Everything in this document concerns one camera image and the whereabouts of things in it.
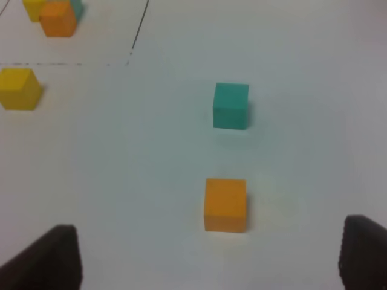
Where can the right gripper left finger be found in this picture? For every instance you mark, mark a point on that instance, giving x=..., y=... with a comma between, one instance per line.
x=51, y=262

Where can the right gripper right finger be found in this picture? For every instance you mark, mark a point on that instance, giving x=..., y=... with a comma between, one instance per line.
x=362, y=258

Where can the orange template block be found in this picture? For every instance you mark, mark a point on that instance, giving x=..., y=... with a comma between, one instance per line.
x=57, y=19

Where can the yellow template block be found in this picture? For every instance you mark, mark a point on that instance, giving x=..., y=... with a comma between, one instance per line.
x=33, y=8

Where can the teal template block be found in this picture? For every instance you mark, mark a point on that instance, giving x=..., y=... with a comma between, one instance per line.
x=77, y=7

